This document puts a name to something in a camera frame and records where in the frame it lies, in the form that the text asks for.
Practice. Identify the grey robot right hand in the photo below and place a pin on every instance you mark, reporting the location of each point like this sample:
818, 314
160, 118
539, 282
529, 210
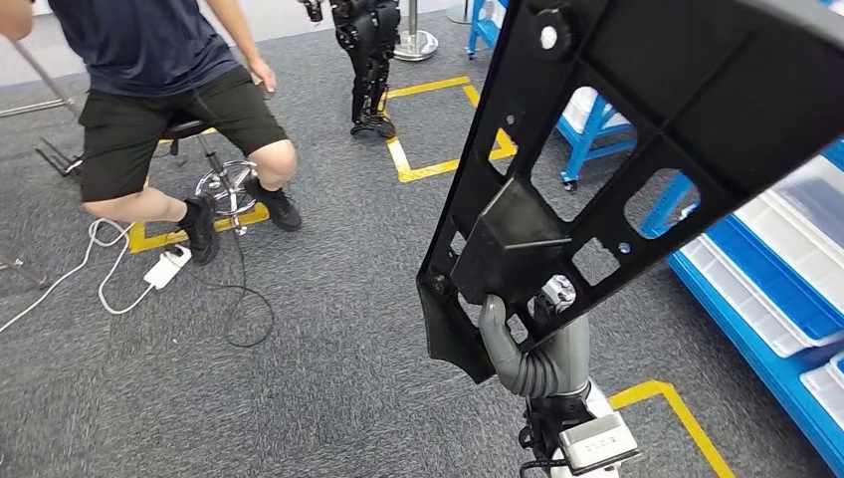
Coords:
494, 330

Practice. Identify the person's hand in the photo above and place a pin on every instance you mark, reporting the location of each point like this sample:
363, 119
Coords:
264, 74

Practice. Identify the black plastic frame part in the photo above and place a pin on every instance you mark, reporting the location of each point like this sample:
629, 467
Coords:
692, 86

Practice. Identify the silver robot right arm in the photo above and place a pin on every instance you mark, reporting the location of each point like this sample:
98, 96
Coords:
537, 377

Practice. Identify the person's forearm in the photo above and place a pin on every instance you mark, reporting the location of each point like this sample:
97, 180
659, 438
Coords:
234, 29
13, 16

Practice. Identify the blue metal shelf rack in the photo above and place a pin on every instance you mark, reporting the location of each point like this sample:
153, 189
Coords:
583, 148
758, 369
476, 26

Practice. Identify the person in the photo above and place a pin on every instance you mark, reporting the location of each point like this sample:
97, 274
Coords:
145, 39

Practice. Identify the chrome stanchion base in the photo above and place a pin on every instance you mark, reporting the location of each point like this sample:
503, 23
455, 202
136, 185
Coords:
458, 14
417, 45

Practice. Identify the yellow floor tape square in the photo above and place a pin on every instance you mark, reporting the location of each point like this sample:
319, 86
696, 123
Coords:
643, 392
142, 237
428, 86

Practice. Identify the white power strip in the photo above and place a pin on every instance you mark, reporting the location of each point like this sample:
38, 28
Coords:
165, 269

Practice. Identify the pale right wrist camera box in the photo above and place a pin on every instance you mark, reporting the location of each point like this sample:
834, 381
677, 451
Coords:
597, 442

